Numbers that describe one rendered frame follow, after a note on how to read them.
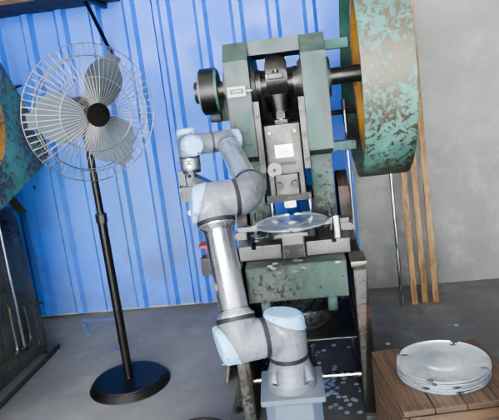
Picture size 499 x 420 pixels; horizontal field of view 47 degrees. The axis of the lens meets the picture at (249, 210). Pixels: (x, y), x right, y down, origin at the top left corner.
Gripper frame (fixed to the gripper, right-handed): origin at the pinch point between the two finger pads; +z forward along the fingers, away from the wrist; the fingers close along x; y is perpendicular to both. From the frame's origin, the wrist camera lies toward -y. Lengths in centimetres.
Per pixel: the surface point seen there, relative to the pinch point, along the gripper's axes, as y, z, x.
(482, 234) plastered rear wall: -141, 56, -141
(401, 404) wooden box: -63, 50, 54
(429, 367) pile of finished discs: -74, 46, 40
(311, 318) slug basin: -37, 47, -8
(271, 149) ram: -27.7, -22.5, -15.0
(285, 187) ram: -31.8, -7.4, -12.1
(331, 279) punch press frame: -46, 28, 0
